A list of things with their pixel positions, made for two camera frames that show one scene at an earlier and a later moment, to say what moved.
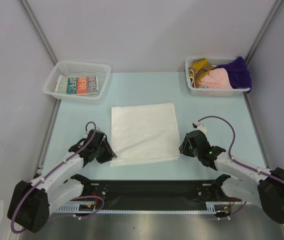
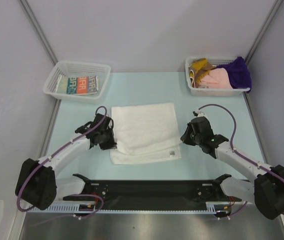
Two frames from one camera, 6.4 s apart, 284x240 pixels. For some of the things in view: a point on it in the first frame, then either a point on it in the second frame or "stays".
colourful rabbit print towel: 82,85 stays
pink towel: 217,78 stays
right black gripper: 189,145 -> 187,135
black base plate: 151,195 stays
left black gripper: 112,155 -> 111,144
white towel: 144,133 stays
